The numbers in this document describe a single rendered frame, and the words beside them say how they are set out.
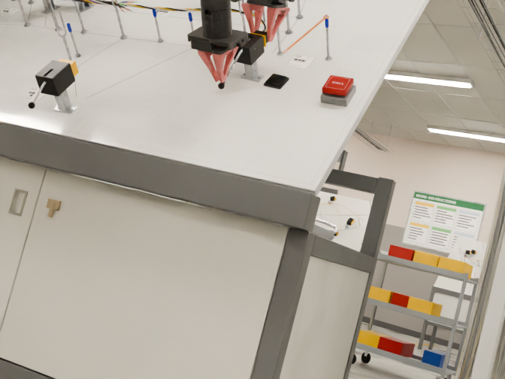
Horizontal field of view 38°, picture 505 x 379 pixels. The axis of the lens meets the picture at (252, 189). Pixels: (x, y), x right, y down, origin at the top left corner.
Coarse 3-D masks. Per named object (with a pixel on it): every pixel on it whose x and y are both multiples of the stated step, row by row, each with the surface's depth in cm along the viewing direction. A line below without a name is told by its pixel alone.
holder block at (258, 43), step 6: (252, 36) 153; (258, 36) 152; (252, 42) 151; (258, 42) 152; (240, 48) 151; (246, 48) 149; (252, 48) 150; (258, 48) 152; (240, 54) 151; (246, 54) 150; (252, 54) 151; (258, 54) 153; (240, 60) 152; (246, 60) 151; (252, 60) 152
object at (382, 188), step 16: (16, 160) 226; (336, 176) 189; (352, 176) 187; (368, 176) 186; (368, 192) 187; (384, 192) 184; (384, 208) 183; (368, 224) 184; (384, 224) 184; (368, 240) 183
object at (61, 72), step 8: (48, 64) 151; (56, 64) 151; (64, 64) 151; (40, 72) 149; (48, 72) 149; (56, 72) 149; (64, 72) 150; (72, 72) 152; (40, 80) 149; (48, 80) 148; (56, 80) 148; (64, 80) 150; (72, 80) 153; (40, 88) 148; (48, 88) 149; (56, 88) 149; (64, 88) 151; (56, 96) 153; (64, 96) 153; (32, 104) 146; (64, 104) 154; (72, 112) 155
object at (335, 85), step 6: (330, 78) 148; (336, 78) 147; (342, 78) 147; (348, 78) 147; (324, 84) 146; (330, 84) 146; (336, 84) 146; (342, 84) 146; (348, 84) 145; (324, 90) 146; (330, 90) 145; (336, 90) 145; (342, 90) 144; (348, 90) 145
